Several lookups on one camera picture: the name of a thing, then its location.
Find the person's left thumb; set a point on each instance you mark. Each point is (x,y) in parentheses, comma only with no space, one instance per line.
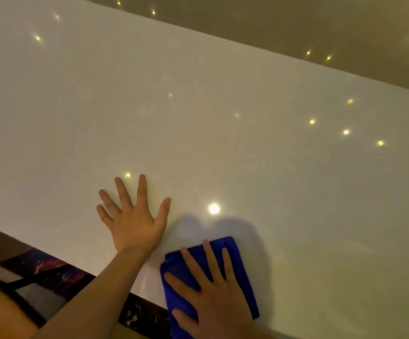
(162,212)

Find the person's left hand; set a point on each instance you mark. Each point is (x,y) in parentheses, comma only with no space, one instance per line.
(133,229)

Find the person's left little finger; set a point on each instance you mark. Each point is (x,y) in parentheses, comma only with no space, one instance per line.
(104,214)

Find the person's left forearm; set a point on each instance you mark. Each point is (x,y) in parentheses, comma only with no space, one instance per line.
(95,300)

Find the dark marbled counter front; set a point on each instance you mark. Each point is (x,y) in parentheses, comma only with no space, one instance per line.
(63,277)

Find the person's left middle finger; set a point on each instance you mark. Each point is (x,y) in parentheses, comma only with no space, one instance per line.
(124,194)

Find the person's right middle finger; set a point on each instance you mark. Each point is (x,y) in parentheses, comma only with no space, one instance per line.
(194,266)

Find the blue cleaning cloth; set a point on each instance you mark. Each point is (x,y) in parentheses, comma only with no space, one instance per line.
(241,275)

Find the person's right hand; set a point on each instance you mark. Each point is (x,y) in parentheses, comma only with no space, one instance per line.
(222,307)

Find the person's right little finger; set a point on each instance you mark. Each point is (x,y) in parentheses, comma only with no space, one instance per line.
(228,264)

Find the person's right thumb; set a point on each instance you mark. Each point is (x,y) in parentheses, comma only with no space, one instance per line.
(185,320)

